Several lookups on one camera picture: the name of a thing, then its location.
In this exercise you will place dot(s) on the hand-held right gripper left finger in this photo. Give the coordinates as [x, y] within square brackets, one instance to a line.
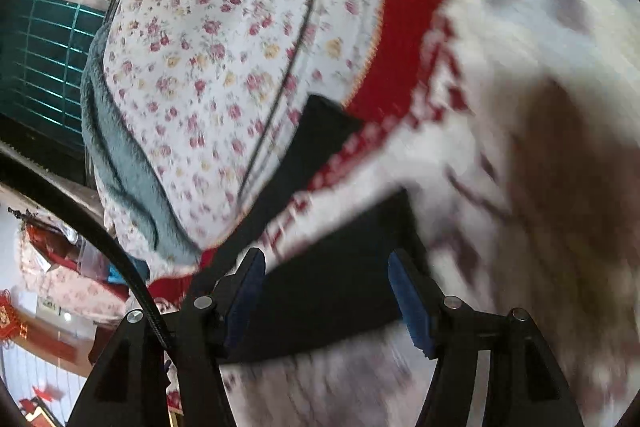
[247, 289]

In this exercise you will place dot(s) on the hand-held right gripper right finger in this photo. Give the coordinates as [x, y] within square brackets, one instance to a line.
[406, 302]

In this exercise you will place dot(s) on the black pants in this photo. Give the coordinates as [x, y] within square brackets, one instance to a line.
[325, 287]

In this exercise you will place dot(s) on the blue plastic bag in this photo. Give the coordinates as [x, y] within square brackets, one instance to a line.
[125, 274]

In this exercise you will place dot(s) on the pink floral cloth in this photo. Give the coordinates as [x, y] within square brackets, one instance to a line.
[75, 287]

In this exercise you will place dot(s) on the red and white leaf blanket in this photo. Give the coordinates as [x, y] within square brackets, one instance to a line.
[500, 157]

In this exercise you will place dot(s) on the teal fleece garment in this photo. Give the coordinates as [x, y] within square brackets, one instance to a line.
[120, 157]

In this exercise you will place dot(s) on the red cloth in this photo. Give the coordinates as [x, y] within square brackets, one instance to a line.
[47, 242]

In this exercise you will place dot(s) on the white floral bed sheet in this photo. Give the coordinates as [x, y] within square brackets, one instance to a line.
[210, 57]

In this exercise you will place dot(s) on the red knot wall decoration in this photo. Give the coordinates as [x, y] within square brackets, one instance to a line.
[12, 319]

